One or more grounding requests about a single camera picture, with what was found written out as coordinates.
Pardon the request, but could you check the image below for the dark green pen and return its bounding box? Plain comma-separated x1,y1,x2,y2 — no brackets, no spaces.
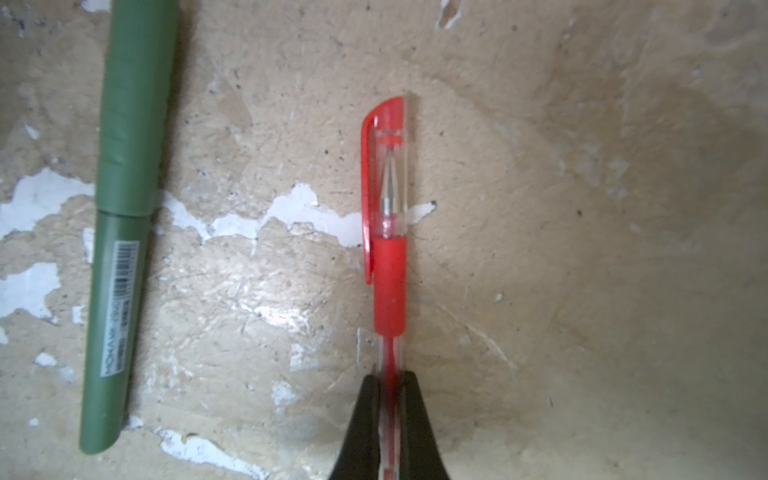
79,1,180,455

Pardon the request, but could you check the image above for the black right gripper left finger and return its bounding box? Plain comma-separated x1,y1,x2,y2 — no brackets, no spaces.
328,374,380,480

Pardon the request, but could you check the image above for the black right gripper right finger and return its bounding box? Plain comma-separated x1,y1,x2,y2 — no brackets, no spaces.
399,371,450,480

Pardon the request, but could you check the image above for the red brown pen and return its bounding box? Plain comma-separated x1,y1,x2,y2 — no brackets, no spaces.
361,96,408,479

